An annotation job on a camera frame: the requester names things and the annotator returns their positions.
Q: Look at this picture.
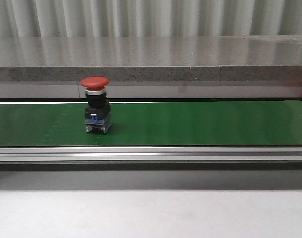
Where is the grey stone slab shelf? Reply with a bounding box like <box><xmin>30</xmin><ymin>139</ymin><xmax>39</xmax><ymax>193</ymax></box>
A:
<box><xmin>0</xmin><ymin>35</ymin><xmax>302</xmax><ymax>100</ymax></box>

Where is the aluminium conveyor side rail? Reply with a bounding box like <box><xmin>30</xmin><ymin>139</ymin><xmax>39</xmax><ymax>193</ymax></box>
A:
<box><xmin>0</xmin><ymin>146</ymin><xmax>302</xmax><ymax>171</ymax></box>

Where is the green conveyor belt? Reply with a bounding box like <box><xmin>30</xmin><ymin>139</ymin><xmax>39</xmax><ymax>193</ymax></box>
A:
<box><xmin>0</xmin><ymin>100</ymin><xmax>302</xmax><ymax>146</ymax></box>

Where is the red mushroom push button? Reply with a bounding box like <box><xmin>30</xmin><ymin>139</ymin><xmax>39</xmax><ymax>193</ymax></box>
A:
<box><xmin>81</xmin><ymin>76</ymin><xmax>112</xmax><ymax>134</ymax></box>

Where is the white corrugated back panel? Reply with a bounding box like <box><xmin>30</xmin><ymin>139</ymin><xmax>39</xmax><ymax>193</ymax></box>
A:
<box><xmin>0</xmin><ymin>0</ymin><xmax>302</xmax><ymax>37</ymax></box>

